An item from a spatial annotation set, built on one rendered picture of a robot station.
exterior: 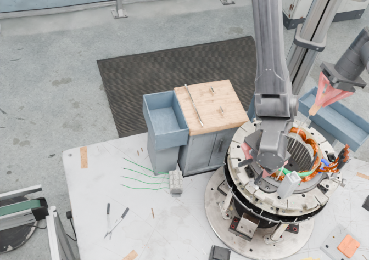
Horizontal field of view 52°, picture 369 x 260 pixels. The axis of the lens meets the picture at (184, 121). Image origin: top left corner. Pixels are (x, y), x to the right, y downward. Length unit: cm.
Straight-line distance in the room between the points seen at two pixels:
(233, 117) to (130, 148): 44
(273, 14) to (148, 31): 254
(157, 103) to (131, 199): 34
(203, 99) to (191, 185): 33
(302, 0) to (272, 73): 263
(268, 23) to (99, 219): 88
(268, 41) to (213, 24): 264
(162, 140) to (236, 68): 186
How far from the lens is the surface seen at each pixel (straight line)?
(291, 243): 136
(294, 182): 99
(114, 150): 146
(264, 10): 72
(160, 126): 127
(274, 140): 79
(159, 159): 131
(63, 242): 170
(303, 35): 141
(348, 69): 91
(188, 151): 126
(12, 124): 264
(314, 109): 98
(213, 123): 119
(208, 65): 295
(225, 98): 127
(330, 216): 148
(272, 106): 79
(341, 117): 142
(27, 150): 249
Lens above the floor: 199
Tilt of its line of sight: 51 degrees down
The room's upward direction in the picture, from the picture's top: 9 degrees clockwise
